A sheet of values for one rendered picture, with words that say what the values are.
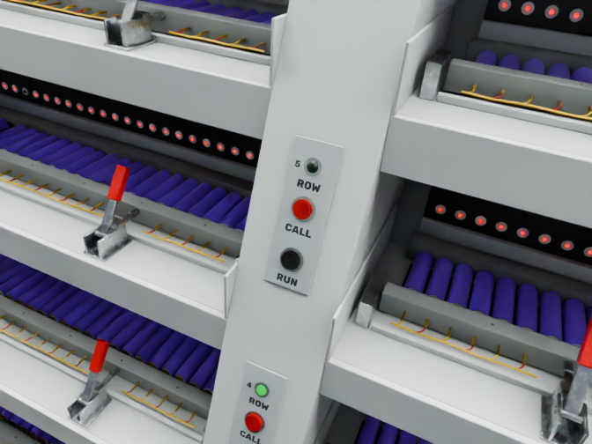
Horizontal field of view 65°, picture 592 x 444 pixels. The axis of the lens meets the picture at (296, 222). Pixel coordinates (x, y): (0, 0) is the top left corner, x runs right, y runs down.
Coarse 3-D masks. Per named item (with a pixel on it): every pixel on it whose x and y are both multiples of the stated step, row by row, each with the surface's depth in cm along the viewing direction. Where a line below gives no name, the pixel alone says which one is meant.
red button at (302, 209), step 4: (300, 200) 36; (304, 200) 36; (296, 204) 36; (300, 204) 36; (304, 204) 36; (308, 204) 36; (292, 208) 36; (296, 208) 36; (300, 208) 36; (304, 208) 36; (308, 208) 36; (312, 208) 36; (296, 212) 36; (300, 212) 36; (304, 212) 36; (308, 212) 36; (296, 216) 36; (300, 216) 36; (304, 216) 36; (308, 216) 36
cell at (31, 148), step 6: (48, 138) 63; (54, 138) 64; (30, 144) 61; (36, 144) 61; (42, 144) 62; (48, 144) 63; (18, 150) 60; (24, 150) 60; (30, 150) 60; (36, 150) 61; (24, 156) 60
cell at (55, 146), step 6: (66, 138) 63; (54, 144) 62; (60, 144) 62; (66, 144) 63; (42, 150) 60; (48, 150) 61; (54, 150) 61; (30, 156) 59; (36, 156) 59; (42, 156) 60
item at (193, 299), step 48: (0, 96) 69; (144, 144) 62; (0, 192) 55; (48, 192) 56; (0, 240) 51; (48, 240) 48; (96, 288) 48; (144, 288) 44; (192, 288) 44; (192, 336) 45
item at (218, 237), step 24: (0, 168) 58; (24, 168) 56; (48, 168) 56; (72, 192) 54; (96, 192) 52; (144, 216) 51; (168, 216) 50; (192, 216) 50; (168, 240) 48; (192, 240) 50; (216, 240) 48; (240, 240) 47
